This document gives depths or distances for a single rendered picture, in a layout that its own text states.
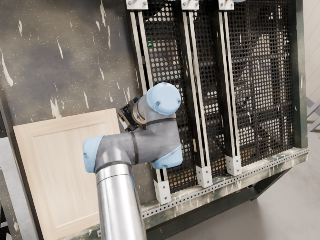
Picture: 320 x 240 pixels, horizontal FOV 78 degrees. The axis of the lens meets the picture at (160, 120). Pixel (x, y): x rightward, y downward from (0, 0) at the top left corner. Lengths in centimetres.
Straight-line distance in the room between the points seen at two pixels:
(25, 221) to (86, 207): 25
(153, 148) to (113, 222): 16
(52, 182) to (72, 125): 28
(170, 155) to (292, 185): 259
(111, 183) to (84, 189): 72
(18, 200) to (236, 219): 192
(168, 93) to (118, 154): 17
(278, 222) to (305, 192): 61
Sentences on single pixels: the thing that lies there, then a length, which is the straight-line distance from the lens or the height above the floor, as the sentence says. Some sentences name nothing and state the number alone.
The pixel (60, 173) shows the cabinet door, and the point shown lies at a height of 113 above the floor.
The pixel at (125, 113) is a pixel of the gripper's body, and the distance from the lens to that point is 63.
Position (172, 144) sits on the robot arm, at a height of 167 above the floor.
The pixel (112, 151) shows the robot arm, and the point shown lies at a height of 168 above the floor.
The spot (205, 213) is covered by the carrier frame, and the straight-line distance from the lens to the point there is 207.
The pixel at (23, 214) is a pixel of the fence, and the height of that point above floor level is 105.
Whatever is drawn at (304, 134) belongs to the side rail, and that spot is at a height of 100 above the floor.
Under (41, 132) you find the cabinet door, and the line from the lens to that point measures 103.
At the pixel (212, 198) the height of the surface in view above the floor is 84.
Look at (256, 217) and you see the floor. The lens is 250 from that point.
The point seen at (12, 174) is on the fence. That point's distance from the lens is 107.
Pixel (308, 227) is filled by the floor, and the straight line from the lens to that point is 280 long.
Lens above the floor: 202
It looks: 45 degrees down
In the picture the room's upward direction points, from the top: 11 degrees clockwise
